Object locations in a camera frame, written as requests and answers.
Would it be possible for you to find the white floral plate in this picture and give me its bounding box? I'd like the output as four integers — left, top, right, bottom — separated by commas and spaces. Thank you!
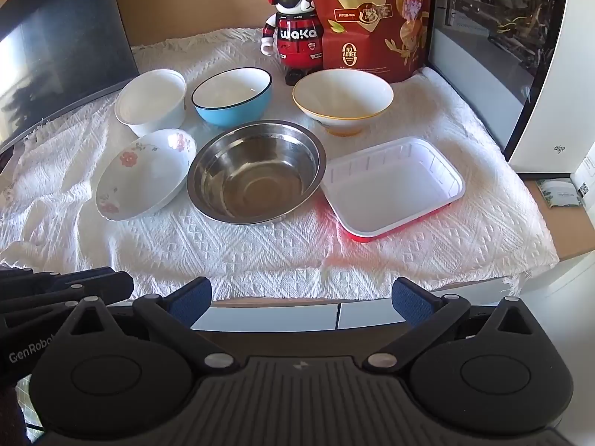
95, 129, 198, 221

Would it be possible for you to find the cream bowl with yellow rim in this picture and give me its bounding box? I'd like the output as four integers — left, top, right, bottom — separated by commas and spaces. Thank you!
292, 69, 395, 137

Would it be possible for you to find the panda figurine in red suit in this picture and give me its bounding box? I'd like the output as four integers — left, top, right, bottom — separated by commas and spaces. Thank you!
260, 0, 324, 87

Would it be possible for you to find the white computer case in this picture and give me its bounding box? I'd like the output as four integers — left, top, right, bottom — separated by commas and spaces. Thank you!
421, 0, 595, 180

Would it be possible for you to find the white ridged bowl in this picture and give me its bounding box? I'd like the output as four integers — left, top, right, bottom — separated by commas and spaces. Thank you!
115, 69, 187, 138

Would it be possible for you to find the blue bowl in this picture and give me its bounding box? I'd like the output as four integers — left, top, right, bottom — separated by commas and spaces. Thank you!
192, 67, 273, 128

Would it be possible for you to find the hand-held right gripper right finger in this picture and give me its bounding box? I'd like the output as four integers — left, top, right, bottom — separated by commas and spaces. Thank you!
365, 276, 536, 374

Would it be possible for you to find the red snack bag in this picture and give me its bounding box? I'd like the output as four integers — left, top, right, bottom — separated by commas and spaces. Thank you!
304, 0, 433, 84

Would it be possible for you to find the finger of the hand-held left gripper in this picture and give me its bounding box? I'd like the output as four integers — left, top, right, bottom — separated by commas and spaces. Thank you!
0, 300, 83, 334
0, 266, 136, 306

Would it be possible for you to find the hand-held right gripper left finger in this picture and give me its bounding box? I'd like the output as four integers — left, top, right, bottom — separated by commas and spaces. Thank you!
60, 276, 238, 374

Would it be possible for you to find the black monitor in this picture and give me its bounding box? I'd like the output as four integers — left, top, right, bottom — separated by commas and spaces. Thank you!
0, 0, 140, 163

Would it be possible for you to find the small green and white packet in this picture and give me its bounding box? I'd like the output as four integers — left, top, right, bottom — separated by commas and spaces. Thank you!
537, 179, 584, 207

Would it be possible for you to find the white box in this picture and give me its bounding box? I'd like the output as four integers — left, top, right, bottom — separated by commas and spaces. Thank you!
572, 153, 595, 205

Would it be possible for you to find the white woven cloth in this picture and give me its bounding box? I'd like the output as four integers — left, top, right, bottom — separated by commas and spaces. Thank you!
0, 27, 561, 300

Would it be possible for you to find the stainless steel bowl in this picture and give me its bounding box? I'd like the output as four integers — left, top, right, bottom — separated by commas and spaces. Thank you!
187, 120, 327, 224

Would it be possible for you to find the white and red plastic tray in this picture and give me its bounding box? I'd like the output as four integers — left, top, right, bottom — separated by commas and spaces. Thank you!
320, 136, 466, 243

